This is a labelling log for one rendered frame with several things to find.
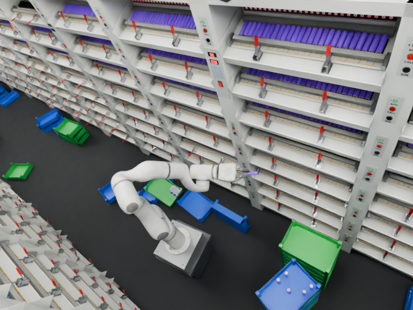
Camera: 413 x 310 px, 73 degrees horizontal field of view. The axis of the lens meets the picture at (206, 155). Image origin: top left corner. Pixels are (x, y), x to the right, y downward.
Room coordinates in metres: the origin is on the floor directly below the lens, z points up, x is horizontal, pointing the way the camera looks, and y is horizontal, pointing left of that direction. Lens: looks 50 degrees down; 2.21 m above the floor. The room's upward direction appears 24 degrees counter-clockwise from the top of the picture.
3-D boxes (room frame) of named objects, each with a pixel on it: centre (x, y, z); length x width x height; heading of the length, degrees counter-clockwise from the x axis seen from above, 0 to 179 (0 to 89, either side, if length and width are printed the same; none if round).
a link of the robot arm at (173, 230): (0.92, 0.45, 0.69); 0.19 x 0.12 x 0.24; 11
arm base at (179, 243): (0.89, 0.44, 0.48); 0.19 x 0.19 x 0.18
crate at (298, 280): (0.32, -0.10, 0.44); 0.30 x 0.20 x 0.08; 107
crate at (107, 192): (1.90, 0.99, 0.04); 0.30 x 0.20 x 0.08; 111
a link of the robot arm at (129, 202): (0.85, 0.44, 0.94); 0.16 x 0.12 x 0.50; 11
